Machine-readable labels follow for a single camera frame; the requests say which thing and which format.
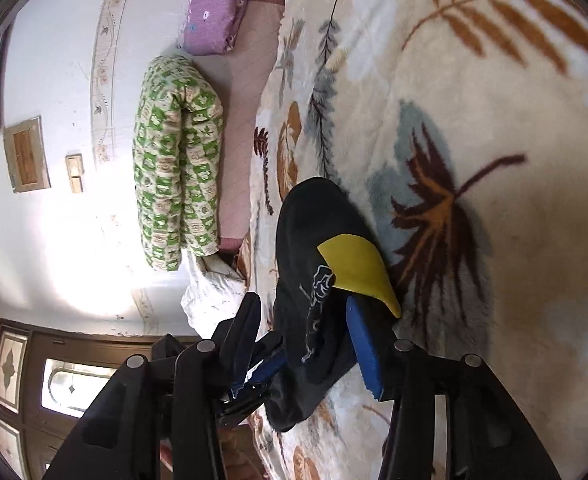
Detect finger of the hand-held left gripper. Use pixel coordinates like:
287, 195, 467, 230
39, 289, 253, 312
249, 333, 286, 367
216, 350, 289, 417

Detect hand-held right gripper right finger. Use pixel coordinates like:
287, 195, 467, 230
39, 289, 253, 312
346, 295, 561, 480

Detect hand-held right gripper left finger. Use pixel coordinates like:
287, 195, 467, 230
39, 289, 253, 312
44, 293, 263, 480

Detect black pants with yellow patch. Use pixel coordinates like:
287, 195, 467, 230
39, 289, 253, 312
263, 177, 405, 434

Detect white printed pillow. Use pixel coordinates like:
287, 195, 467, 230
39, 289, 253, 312
180, 249, 249, 337

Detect brown wooden door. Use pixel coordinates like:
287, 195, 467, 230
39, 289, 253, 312
0, 314, 197, 480

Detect green patterned folded quilt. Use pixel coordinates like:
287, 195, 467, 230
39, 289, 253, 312
132, 55, 225, 272

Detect leaf print fleece blanket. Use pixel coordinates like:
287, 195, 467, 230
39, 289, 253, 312
235, 0, 588, 480

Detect purple floral folded blanket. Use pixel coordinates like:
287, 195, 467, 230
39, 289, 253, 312
177, 0, 251, 56

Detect beige wall switch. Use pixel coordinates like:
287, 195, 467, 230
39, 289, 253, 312
65, 153, 85, 194

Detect light wooden wall frame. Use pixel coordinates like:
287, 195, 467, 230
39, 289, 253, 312
3, 115, 52, 194

